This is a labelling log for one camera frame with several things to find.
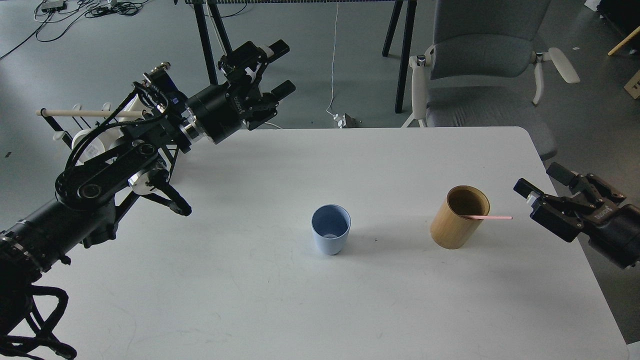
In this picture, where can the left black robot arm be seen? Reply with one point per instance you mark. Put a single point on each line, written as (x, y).
(109, 168)

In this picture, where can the white mug front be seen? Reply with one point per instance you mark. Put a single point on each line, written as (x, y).
(99, 145)

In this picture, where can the grey office chair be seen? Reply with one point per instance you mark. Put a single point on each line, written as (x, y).
(485, 38)

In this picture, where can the blue cup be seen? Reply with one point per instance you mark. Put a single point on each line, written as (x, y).
(330, 226)

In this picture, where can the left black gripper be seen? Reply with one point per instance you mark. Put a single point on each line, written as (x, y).
(219, 111)

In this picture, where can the white power plug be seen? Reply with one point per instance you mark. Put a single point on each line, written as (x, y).
(344, 121)

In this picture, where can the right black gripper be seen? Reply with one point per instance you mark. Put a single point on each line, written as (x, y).
(615, 234)

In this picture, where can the bamboo cylinder holder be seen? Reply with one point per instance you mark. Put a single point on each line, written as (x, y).
(450, 227)

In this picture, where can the cardboard box right edge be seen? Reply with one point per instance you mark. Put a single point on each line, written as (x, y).
(632, 87)

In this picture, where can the wooden stick right edge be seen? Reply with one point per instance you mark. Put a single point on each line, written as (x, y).
(624, 41)

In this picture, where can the white mug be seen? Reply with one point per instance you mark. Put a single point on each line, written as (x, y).
(99, 145)
(135, 105)

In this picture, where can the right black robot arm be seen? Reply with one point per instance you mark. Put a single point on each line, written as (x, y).
(594, 209)

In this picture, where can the pink chopstick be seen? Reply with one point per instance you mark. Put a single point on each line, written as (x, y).
(487, 217)

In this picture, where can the white mug rear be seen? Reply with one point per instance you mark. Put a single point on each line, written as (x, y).
(135, 105)

